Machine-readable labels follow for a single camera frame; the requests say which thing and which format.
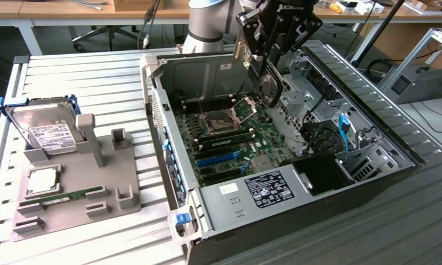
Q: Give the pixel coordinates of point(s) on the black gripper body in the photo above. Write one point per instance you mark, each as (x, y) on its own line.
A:
(287, 7)

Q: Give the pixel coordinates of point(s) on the graphics card with black fan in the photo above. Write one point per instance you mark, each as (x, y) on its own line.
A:
(268, 85)

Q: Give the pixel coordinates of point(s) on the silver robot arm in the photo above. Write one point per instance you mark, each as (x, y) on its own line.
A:
(205, 22)

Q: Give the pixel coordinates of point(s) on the small orange white box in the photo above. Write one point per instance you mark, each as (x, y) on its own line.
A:
(344, 8)

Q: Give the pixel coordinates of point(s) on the white cardboard box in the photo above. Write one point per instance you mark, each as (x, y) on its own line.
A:
(367, 8)

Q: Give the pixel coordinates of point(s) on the black pole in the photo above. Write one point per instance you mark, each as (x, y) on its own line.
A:
(384, 20)

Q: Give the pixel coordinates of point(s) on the silver drive cage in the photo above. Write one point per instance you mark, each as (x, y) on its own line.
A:
(298, 96)

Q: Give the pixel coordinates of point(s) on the metal socket cover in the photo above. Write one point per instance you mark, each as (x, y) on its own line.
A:
(244, 109)

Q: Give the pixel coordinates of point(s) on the black RAM slot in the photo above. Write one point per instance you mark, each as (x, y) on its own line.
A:
(205, 101)
(213, 105)

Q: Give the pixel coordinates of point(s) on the thin locking lever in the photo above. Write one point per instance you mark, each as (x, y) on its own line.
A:
(200, 103)

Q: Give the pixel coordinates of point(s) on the brown cardboard box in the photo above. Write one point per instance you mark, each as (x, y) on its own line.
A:
(136, 5)

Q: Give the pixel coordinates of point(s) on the CPU socket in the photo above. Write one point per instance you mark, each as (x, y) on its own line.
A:
(219, 122)

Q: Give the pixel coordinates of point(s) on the grey control box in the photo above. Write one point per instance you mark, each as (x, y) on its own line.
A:
(423, 82)

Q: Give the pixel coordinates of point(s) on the green motherboard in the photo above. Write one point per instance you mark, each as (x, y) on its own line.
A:
(264, 143)

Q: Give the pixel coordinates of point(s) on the green RAM stick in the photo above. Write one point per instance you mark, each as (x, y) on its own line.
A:
(220, 142)
(77, 195)

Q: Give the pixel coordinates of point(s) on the silver chipset heatsink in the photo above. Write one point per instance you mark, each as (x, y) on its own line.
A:
(262, 163)

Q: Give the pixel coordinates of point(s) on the silver disk bay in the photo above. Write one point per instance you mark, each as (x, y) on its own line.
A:
(364, 165)

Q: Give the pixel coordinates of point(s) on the black expansion slot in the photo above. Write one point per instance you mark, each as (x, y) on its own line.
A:
(224, 178)
(220, 171)

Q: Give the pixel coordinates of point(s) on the silver power supply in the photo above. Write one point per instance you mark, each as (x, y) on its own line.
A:
(224, 209)

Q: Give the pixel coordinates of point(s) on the hard disk blue carrier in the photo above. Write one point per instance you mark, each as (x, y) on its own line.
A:
(48, 129)

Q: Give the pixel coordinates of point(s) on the blue case latch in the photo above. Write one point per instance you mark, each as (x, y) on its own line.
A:
(180, 219)

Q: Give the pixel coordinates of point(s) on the grey parts rack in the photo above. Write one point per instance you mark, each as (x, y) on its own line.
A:
(77, 176)

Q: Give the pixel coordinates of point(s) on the open black PC case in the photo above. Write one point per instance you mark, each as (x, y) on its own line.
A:
(264, 243)

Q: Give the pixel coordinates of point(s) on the silver CPU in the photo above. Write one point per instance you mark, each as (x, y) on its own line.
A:
(41, 180)

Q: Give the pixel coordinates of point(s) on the wooden desk white frame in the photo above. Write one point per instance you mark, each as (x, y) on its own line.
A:
(58, 12)
(409, 16)

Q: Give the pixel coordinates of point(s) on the aluminium profile frame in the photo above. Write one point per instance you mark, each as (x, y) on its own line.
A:
(433, 34)

